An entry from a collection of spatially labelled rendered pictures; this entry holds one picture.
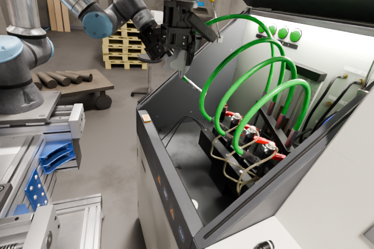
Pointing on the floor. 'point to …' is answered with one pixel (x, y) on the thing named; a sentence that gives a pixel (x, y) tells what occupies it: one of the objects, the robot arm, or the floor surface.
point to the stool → (148, 74)
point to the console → (336, 189)
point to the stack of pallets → (123, 47)
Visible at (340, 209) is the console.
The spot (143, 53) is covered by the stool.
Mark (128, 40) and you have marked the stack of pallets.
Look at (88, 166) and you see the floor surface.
